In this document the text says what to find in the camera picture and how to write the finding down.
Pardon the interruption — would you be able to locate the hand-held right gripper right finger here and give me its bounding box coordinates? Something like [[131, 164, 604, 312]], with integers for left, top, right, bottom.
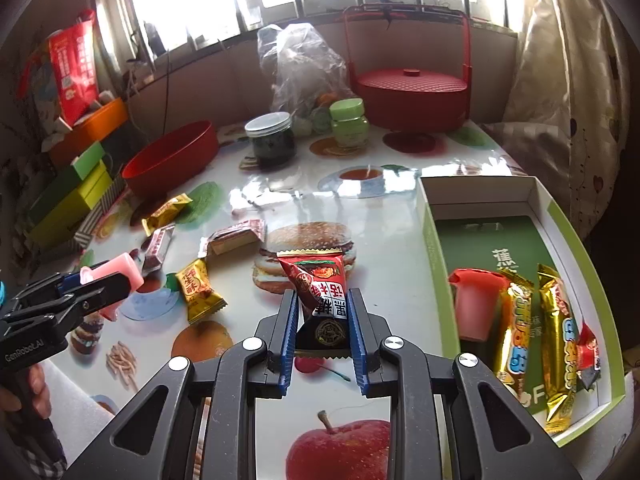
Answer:
[[347, 287, 583, 480]]

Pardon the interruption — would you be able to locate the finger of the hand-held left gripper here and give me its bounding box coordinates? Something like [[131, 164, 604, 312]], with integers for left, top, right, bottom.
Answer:
[[10, 271, 83, 313], [0, 272, 132, 338]]

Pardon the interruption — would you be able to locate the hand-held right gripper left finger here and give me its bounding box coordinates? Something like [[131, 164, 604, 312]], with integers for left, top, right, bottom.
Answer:
[[62, 289, 302, 480]]

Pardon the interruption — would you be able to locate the pink jelly cup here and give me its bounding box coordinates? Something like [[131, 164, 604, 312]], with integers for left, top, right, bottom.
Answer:
[[447, 267, 511, 343], [80, 254, 146, 321]]

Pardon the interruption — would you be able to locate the large red black snack packet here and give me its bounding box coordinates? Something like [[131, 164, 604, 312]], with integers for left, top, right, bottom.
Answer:
[[276, 247, 353, 358]]

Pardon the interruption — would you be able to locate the pink white snack bar packet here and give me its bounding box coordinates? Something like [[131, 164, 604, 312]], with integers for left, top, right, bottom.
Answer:
[[198, 219, 267, 258], [141, 225, 177, 273]]

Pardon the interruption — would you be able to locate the small gold candy packet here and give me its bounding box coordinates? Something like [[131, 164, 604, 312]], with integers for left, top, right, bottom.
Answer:
[[141, 192, 193, 235]]

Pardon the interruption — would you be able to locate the long gold snack bar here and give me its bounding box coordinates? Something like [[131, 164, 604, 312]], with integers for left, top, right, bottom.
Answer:
[[536, 263, 581, 436], [492, 267, 536, 413]]

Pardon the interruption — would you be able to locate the green white cardboard box tray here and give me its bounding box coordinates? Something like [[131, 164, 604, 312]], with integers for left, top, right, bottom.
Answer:
[[417, 175, 626, 448]]

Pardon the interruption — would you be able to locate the small red black snack packet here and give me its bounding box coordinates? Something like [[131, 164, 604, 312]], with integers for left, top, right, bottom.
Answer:
[[575, 322, 603, 391]]

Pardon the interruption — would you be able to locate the person's left hand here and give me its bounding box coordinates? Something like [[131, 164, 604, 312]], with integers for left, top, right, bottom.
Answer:
[[22, 360, 51, 413]]

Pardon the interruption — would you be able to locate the striped grey white box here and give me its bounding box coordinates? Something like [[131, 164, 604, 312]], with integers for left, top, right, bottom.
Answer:
[[75, 175, 126, 248]]

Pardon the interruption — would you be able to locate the yellow green box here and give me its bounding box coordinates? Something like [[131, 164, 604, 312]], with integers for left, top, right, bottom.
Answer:
[[27, 160, 113, 248]]

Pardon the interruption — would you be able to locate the white foam sheet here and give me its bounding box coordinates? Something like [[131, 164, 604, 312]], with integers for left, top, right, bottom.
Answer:
[[42, 360, 116, 466]]

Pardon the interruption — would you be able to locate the printed plastic tablecloth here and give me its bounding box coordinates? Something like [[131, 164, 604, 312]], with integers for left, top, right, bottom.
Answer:
[[65, 120, 521, 480]]

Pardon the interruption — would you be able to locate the person's checkered clothing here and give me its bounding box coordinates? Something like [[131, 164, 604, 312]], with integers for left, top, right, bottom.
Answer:
[[0, 430, 68, 480]]

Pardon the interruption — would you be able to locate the dark green box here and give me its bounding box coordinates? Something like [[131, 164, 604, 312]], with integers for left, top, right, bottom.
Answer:
[[27, 141, 108, 221]]

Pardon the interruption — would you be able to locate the red oval bowl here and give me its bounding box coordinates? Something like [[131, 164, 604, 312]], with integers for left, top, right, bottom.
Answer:
[[121, 120, 219, 198]]

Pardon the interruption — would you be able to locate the orange box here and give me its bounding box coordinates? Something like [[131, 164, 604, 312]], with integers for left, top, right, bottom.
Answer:
[[47, 97, 130, 168]]

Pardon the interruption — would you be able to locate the clear jar with dark contents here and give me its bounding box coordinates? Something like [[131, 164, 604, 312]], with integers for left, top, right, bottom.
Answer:
[[244, 111, 297, 168]]

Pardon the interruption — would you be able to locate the red printed bag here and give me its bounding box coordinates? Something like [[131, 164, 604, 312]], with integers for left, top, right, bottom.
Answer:
[[47, 10, 101, 126]]

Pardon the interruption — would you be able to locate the green glass jar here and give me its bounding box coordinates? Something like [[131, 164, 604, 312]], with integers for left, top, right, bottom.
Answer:
[[329, 98, 370, 148]]

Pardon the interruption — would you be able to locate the small round lidded cup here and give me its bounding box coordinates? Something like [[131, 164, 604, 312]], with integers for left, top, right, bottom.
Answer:
[[300, 110, 331, 136]]

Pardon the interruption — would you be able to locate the clear plastic bag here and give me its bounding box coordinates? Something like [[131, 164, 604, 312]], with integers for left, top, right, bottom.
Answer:
[[256, 22, 356, 128]]

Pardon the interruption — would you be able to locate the window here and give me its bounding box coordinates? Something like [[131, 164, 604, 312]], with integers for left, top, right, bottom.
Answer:
[[92, 0, 526, 56]]

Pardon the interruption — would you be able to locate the cream patterned curtain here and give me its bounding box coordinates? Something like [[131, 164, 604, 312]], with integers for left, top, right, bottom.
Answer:
[[500, 0, 626, 241]]

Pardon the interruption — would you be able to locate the white cable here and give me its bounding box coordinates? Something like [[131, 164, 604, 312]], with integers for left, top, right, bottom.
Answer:
[[125, 67, 151, 126]]

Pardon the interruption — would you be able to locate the red lidded basket with handle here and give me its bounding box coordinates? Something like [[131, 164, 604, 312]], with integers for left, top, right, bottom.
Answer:
[[341, 4, 473, 132]]

